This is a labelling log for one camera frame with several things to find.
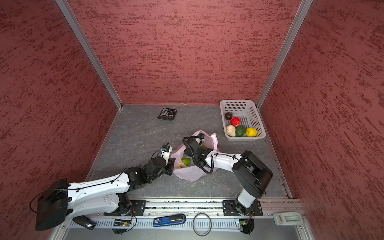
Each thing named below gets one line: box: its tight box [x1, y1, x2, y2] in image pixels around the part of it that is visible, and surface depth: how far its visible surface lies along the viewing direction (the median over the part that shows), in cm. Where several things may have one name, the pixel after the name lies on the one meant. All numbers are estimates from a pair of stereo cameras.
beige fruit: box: [226, 124, 236, 137], surface depth 101 cm
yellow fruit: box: [246, 127, 258, 137], surface depth 101 cm
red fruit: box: [230, 116, 241, 127], surface depth 106 cm
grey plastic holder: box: [273, 212, 304, 226], surface depth 71 cm
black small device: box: [72, 215, 97, 231], surface depth 70 cm
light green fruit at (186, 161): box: [181, 158, 191, 166], surface depth 90 cm
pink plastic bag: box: [191, 130, 220, 152], surface depth 67 cm
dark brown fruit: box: [224, 112, 233, 121], surface depth 111 cm
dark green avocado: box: [235, 125, 246, 137], surface depth 101 cm
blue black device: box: [153, 213, 187, 227], surface depth 69 cm
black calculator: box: [157, 107, 178, 121], surface depth 116 cm
